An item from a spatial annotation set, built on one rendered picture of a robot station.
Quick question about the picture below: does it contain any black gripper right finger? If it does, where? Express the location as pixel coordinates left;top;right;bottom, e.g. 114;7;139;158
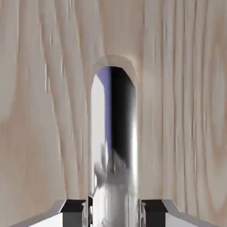
141;199;218;227

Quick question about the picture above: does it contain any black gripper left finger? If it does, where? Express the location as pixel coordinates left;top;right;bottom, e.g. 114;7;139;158
8;199;87;227

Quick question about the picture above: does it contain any curved silver metal handle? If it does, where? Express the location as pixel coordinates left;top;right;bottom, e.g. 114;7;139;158
86;55;146;227

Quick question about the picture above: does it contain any light wood drawer front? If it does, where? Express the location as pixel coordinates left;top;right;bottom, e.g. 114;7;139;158
0;0;227;227

